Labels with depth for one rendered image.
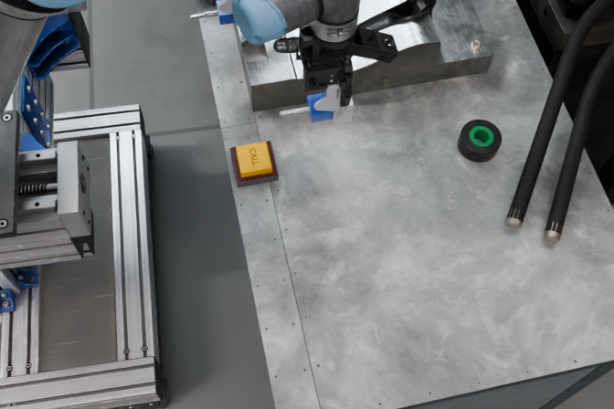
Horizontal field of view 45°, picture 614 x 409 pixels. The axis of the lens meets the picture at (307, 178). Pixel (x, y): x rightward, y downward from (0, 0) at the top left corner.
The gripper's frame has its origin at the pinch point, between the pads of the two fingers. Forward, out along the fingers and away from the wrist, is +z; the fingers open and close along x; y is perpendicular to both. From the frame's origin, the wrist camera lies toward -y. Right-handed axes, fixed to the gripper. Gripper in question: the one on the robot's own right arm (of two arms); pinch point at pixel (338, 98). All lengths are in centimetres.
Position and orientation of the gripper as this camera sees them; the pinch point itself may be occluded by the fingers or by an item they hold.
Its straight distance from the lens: 135.2
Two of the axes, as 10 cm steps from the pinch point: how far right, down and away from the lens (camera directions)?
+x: 2.2, 8.6, -4.7
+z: -0.3, 4.8, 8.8
